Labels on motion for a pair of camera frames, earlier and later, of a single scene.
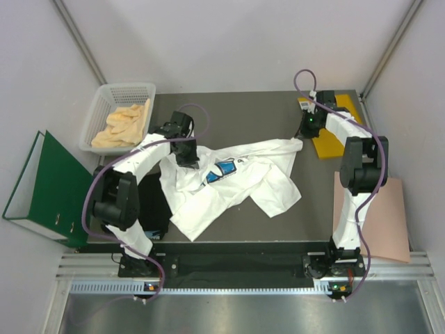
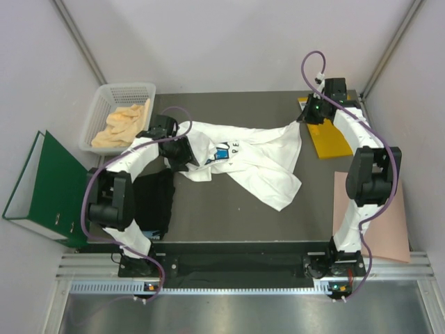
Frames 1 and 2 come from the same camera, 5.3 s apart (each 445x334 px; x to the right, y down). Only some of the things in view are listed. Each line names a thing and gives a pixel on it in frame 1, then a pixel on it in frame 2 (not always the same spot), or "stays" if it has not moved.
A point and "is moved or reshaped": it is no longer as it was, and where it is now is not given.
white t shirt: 197,197 is moved or reshaped
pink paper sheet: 382,220 stays
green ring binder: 49,196 stays
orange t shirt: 124,126 stays
